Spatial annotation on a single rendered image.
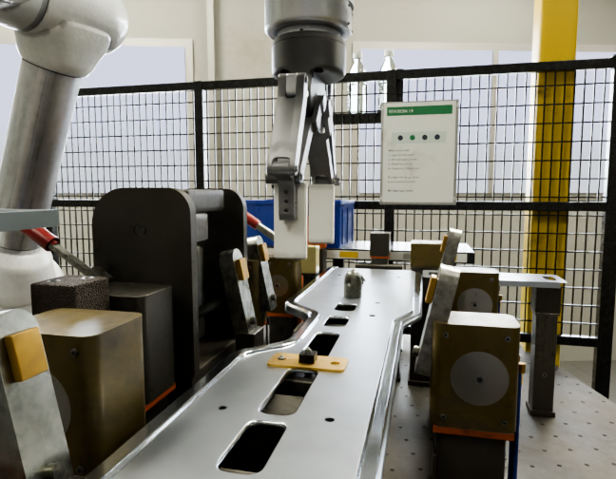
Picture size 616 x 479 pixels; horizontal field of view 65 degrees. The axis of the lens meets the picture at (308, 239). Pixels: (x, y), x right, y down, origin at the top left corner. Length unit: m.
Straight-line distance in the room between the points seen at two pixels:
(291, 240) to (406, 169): 1.09
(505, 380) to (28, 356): 0.44
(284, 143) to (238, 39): 2.93
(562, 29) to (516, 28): 2.04
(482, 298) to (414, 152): 0.71
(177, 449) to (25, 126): 0.76
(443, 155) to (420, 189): 0.12
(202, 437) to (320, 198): 0.30
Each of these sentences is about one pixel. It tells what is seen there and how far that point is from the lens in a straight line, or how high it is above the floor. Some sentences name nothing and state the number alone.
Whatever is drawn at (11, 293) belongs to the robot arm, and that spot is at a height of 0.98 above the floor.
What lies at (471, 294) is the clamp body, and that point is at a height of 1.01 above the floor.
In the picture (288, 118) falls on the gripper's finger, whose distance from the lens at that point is 0.43.
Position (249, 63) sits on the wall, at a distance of 3.29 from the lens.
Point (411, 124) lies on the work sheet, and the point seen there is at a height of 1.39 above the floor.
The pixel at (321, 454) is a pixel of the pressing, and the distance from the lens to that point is 0.37.
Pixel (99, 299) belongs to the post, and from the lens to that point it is 0.52.
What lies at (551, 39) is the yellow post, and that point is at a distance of 1.63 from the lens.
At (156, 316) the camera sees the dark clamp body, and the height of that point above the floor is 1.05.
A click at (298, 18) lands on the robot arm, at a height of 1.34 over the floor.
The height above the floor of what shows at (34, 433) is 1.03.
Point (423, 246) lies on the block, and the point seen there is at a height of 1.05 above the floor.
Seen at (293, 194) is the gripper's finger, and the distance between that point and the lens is 0.42.
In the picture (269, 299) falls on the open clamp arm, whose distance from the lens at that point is 0.83.
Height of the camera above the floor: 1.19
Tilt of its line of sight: 6 degrees down
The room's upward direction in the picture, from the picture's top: straight up
